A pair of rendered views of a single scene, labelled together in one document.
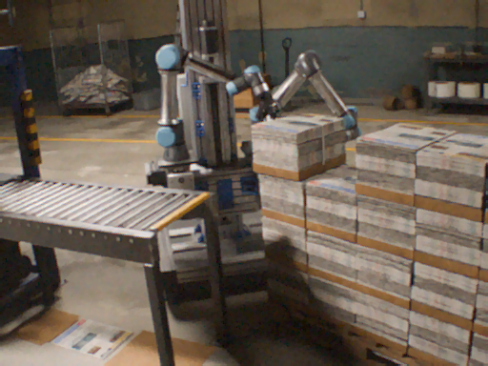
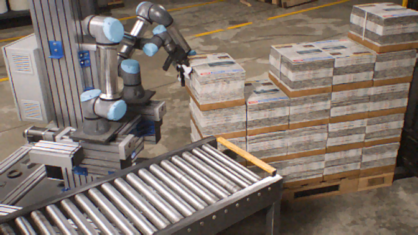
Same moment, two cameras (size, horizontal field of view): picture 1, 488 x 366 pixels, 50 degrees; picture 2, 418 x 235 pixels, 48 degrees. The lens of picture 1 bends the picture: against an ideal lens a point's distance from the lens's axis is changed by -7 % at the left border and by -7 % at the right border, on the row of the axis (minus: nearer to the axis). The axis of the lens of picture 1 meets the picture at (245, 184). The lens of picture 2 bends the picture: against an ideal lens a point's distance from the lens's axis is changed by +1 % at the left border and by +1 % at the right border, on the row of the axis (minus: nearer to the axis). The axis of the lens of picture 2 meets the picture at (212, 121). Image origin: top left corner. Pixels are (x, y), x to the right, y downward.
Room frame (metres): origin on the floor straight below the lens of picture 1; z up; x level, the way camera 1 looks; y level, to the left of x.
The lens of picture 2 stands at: (1.41, 2.14, 2.02)
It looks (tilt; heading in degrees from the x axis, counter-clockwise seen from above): 27 degrees down; 297
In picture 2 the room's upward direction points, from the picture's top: 1 degrees counter-clockwise
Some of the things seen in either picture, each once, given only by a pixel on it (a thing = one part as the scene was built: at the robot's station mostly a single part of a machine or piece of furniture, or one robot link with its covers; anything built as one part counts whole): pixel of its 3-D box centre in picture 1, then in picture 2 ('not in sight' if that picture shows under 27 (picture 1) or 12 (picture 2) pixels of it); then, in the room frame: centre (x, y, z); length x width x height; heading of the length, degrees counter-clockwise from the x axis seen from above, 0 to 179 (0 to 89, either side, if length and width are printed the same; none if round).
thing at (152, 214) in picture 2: (78, 206); (141, 204); (2.45, 0.81, 0.77); 0.47 x 0.05 x 0.05; 154
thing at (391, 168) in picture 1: (408, 162); (299, 69); (2.19, -0.69, 0.95); 0.38 x 0.29 x 0.23; 132
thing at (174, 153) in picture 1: (175, 150); (95, 121); (3.05, 0.38, 0.87); 0.15 x 0.15 x 0.10
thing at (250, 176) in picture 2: (169, 215); (231, 164); (2.23, 0.34, 0.77); 0.47 x 0.05 x 0.05; 154
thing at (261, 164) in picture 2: (182, 211); (244, 154); (2.18, 0.27, 0.81); 0.43 x 0.03 x 0.02; 154
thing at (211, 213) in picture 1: (102, 194); (104, 189); (2.71, 0.75, 0.74); 1.34 x 0.05 x 0.12; 64
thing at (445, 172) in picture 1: (469, 173); (339, 64); (1.98, -0.88, 0.95); 0.38 x 0.29 x 0.23; 132
